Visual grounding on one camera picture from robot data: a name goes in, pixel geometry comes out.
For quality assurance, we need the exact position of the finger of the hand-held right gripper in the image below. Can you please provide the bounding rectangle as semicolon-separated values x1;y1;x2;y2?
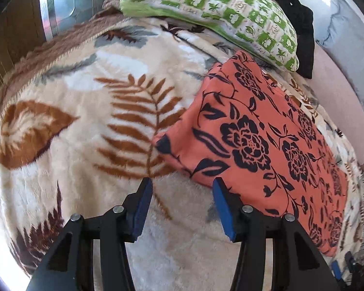
331;251;364;291

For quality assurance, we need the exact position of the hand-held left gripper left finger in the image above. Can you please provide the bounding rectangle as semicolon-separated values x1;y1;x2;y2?
26;177;154;291

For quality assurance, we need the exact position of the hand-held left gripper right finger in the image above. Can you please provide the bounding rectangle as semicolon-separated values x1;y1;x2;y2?
212;177;342;291

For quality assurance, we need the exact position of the orange floral garment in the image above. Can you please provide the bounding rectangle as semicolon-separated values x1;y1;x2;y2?
152;51;349;257

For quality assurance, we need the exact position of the leaf print plush blanket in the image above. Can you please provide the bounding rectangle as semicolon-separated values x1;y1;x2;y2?
0;16;364;291

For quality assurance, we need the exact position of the pink bolster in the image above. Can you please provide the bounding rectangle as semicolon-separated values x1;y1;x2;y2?
308;44;364;168

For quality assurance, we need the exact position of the brown fringed blanket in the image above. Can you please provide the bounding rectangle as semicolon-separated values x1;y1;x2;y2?
0;0;131;141

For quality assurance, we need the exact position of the green checked pillow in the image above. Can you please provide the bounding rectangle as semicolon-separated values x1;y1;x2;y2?
119;0;301;73

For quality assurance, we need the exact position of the black garment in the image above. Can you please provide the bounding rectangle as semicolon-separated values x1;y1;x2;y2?
233;0;315;79

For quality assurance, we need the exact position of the blue-grey pillow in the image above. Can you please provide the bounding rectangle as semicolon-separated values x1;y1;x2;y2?
315;0;364;78

